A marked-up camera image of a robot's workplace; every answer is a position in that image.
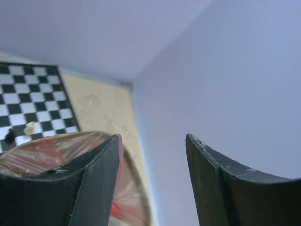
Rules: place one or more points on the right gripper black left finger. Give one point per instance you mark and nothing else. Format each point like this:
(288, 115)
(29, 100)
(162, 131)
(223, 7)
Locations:
(77, 193)

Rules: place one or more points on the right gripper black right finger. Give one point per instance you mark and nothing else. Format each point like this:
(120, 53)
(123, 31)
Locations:
(228, 193)

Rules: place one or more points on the red plastic trash bag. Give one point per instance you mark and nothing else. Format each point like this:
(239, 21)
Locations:
(130, 204)

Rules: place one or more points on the cream chess piece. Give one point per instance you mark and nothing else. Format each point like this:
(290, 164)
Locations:
(29, 128)

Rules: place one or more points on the black chess piece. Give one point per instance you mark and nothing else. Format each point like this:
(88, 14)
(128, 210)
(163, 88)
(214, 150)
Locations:
(10, 136)

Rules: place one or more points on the black white chessboard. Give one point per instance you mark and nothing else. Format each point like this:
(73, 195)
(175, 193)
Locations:
(30, 92)

